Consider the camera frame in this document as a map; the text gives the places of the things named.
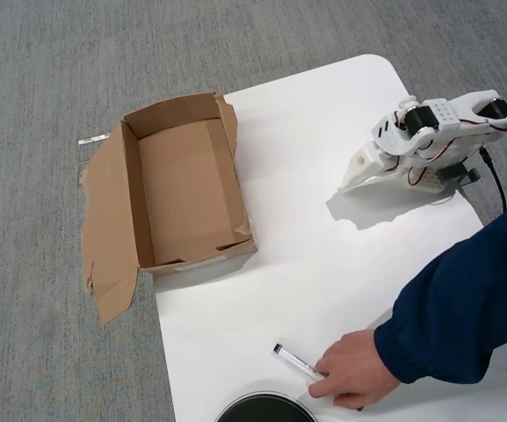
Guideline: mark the open brown cardboard box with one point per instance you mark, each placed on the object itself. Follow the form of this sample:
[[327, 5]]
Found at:
[[183, 184]]

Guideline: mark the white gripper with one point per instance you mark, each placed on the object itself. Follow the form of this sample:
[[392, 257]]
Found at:
[[360, 170]]

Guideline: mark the white marker pen black cap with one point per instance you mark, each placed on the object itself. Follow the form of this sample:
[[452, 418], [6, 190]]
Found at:
[[294, 361]]

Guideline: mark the forearm in navy sleeve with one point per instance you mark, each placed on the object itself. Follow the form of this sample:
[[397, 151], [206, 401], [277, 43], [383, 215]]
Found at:
[[464, 299]]

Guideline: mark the white paper strip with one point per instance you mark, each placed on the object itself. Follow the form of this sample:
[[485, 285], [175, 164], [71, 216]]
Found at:
[[92, 140]]

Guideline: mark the grey table clamp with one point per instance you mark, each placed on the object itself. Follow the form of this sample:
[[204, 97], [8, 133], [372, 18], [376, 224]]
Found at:
[[470, 176]]

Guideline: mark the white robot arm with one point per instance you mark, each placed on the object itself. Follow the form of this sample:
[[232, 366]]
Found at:
[[442, 115]]

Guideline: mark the black round disc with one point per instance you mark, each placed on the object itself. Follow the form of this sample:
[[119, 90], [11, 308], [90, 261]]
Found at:
[[266, 409]]

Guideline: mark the person's bare hand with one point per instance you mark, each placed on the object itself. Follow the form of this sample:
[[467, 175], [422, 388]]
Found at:
[[354, 369]]

